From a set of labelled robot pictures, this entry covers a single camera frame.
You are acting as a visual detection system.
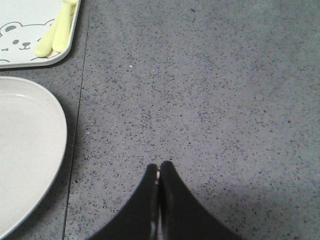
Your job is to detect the white bear print tray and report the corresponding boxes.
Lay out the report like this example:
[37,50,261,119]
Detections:
[0,0,81,69]

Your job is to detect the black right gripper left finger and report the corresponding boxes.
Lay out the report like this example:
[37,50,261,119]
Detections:
[90,164,158,240]

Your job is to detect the white round plate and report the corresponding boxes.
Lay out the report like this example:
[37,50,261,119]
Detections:
[0,76,68,238]

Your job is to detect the yellow plastic fork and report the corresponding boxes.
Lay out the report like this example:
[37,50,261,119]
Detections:
[34,9,61,58]

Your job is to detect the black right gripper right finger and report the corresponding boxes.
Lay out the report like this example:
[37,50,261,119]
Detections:
[160,161,241,240]

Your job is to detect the yellow plastic knife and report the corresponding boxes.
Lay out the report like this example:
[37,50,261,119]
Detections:
[52,0,78,53]

